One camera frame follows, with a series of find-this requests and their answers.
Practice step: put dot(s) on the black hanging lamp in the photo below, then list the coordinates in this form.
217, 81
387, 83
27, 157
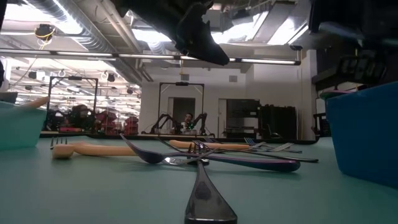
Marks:
111, 77
130, 91
32, 74

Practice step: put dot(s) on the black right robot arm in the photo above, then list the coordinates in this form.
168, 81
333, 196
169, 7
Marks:
357, 18

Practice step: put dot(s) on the black rig frame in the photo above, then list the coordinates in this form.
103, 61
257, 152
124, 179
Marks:
73, 77
182, 83

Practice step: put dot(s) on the black cabinet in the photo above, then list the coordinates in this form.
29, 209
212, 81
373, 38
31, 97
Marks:
276, 121

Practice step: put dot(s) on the black background robot arm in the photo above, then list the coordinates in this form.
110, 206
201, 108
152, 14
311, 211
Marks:
200, 117
164, 117

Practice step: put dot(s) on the dark shelf unit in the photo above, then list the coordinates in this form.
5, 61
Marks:
242, 115

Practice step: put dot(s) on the long tube light bar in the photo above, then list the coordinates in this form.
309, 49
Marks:
149, 56

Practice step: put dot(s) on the blue plastic bin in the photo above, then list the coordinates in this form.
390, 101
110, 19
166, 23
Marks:
367, 140

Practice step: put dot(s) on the grey wall vent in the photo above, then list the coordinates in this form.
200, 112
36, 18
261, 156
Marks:
233, 78
185, 77

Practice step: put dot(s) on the green plastic bin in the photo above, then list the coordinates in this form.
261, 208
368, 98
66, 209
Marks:
21, 130

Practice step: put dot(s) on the red storage cart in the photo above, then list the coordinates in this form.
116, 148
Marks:
131, 124
105, 119

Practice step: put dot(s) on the dark blue spoon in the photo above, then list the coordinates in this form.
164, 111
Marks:
264, 164

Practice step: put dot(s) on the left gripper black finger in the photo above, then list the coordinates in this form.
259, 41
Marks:
202, 43

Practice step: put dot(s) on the person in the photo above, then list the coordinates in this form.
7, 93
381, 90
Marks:
187, 119
80, 115

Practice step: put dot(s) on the black chair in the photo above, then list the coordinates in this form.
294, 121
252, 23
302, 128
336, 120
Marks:
320, 124

